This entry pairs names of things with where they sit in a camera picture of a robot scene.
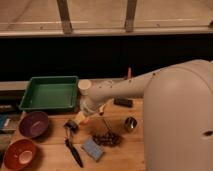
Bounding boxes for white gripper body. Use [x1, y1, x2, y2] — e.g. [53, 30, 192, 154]
[80, 97, 102, 116]

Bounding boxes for small black grey object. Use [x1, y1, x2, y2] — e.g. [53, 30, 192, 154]
[65, 120, 78, 133]

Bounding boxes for purple bowl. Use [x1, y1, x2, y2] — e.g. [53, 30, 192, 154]
[19, 111, 49, 138]

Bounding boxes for orange bowl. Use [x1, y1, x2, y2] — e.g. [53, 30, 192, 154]
[3, 139, 37, 171]

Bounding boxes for white paper cup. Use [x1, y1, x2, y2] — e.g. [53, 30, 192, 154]
[78, 79, 92, 95]

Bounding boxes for black rectangular block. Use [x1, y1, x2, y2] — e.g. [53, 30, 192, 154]
[114, 98, 133, 107]

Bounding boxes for black handled knife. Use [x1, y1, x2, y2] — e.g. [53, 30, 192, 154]
[65, 139, 83, 168]

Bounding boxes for blue sponge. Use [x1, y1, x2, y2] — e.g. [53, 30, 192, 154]
[81, 138, 104, 162]

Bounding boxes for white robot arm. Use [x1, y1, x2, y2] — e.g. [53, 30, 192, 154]
[80, 59, 213, 171]

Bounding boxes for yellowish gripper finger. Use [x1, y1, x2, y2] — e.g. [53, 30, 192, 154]
[74, 112, 87, 124]

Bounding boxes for bunch of dark grapes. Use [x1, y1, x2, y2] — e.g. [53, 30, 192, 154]
[92, 131, 122, 147]

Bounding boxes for wooden utensils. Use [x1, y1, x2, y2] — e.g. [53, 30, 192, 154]
[99, 104, 106, 116]

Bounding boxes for green plastic tray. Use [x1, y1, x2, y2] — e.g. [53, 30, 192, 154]
[19, 76, 78, 111]

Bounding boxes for small metal cup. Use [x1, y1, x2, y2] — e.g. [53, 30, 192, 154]
[124, 117, 137, 132]

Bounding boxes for red bottle in holder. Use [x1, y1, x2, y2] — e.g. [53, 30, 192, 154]
[127, 67, 132, 79]

